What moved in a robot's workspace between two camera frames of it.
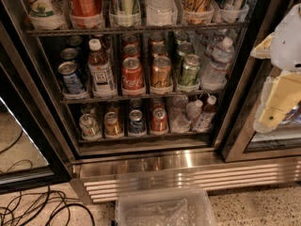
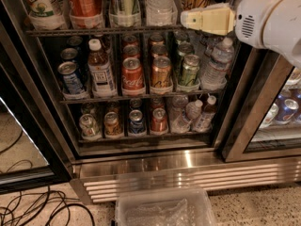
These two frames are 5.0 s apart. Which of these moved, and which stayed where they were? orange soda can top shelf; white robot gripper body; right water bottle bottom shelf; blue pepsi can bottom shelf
Moved: white robot gripper body
Stayed: orange soda can top shelf; right water bottle bottom shelf; blue pepsi can bottom shelf
